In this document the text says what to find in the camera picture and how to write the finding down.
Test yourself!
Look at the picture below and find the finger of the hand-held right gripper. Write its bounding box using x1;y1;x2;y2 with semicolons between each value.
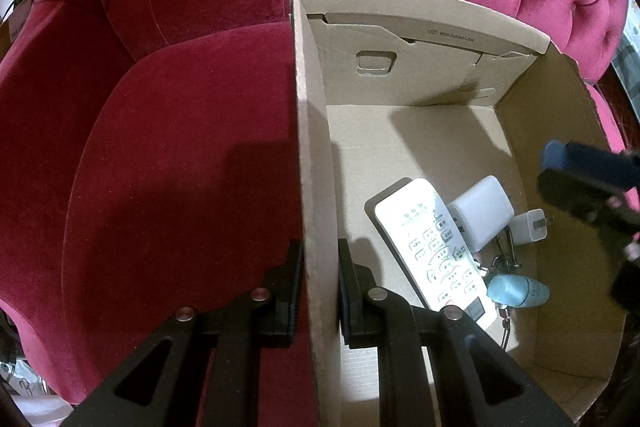
541;139;640;194
536;169;640;233

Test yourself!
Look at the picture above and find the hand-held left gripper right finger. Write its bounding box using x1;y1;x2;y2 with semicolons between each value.
337;238;576;427

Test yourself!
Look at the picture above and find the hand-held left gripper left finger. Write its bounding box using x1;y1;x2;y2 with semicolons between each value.
62;238;306;427

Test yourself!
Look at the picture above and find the small white charger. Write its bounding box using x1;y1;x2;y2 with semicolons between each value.
509;208;552;247

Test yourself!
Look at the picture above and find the key ring with carabiner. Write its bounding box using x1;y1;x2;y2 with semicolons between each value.
470;227;521;353

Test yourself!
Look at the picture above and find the large white charger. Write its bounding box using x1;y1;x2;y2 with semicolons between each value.
446;176;516;254

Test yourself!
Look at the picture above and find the white remote control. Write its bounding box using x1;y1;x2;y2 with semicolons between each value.
374;178;498;333

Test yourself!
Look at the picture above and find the light blue bottle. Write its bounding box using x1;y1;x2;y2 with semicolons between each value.
486;273;551;309

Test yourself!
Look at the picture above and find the cardboard box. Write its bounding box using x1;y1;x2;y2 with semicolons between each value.
288;0;628;427

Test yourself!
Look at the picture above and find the grey checked blanket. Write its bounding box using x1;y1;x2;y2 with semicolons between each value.
610;0;640;108

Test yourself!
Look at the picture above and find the red tufted velvet sofa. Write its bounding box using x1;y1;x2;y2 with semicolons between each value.
0;0;633;427

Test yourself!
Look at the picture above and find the paper tag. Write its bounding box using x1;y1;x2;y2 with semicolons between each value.
0;0;36;42

